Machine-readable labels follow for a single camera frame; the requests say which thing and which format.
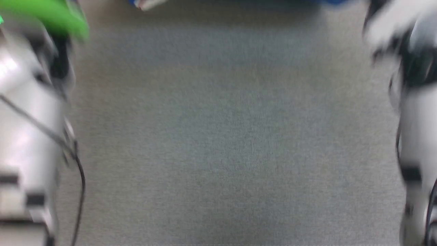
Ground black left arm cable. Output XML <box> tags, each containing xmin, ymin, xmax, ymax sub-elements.
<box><xmin>0</xmin><ymin>94</ymin><xmax>86</xmax><ymax>246</ymax></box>

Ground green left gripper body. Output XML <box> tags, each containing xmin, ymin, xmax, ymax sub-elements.
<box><xmin>0</xmin><ymin>0</ymin><xmax>90</xmax><ymax>41</ymax></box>

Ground grey fabric sofa seat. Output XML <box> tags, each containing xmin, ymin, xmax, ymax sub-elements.
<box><xmin>51</xmin><ymin>0</ymin><xmax>408</xmax><ymax>246</ymax></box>

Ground blue and white shorts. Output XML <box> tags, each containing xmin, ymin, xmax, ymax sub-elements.
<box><xmin>128</xmin><ymin>0</ymin><xmax>350</xmax><ymax>11</ymax></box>

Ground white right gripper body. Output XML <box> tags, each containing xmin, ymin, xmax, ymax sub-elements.
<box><xmin>363</xmin><ymin>0</ymin><xmax>437</xmax><ymax>52</ymax></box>

